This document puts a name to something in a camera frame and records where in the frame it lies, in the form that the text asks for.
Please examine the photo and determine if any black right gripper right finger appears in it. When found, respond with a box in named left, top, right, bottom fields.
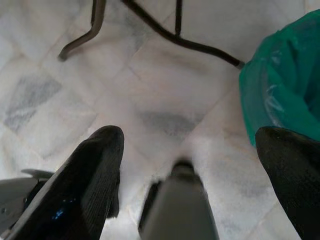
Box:
left=255, top=126, right=320, bottom=240

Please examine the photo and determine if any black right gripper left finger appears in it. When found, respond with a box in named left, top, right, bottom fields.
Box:
left=9, top=125, right=125, bottom=240

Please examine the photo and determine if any green bin bag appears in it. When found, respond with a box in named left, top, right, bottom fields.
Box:
left=238, top=9, right=320, bottom=148

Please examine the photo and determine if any grey robot leg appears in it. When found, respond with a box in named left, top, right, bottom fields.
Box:
left=137, top=157, right=221, bottom=240

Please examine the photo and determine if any black metal table leg frame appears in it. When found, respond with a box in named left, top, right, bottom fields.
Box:
left=57, top=0, right=245, bottom=70

